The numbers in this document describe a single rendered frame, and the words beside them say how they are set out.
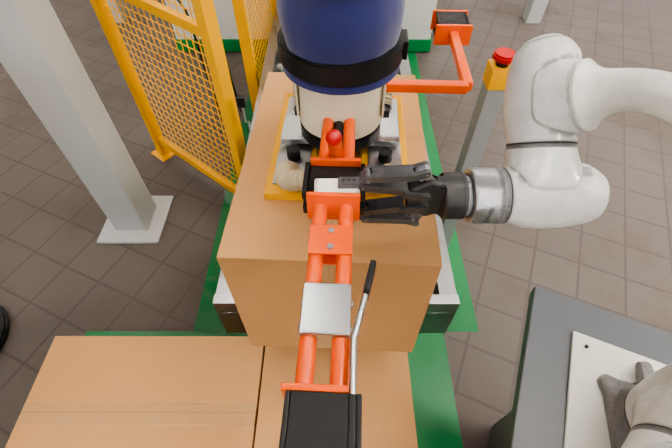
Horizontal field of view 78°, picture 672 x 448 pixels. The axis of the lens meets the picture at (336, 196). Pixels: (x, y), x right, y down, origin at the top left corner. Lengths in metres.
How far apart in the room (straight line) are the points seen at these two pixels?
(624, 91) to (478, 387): 1.39
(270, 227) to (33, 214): 1.99
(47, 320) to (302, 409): 1.83
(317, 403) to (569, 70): 0.54
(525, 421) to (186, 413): 0.79
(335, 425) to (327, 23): 0.53
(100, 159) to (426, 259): 1.50
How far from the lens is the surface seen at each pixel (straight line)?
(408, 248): 0.76
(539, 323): 1.14
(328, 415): 0.48
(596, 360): 1.15
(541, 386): 1.08
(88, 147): 1.92
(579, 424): 1.07
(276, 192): 0.82
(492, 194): 0.65
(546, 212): 0.68
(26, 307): 2.31
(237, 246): 0.78
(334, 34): 0.67
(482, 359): 1.89
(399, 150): 0.90
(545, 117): 0.67
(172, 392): 1.26
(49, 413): 1.38
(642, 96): 0.66
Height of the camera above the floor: 1.69
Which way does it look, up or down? 49 degrees down
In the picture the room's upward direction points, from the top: straight up
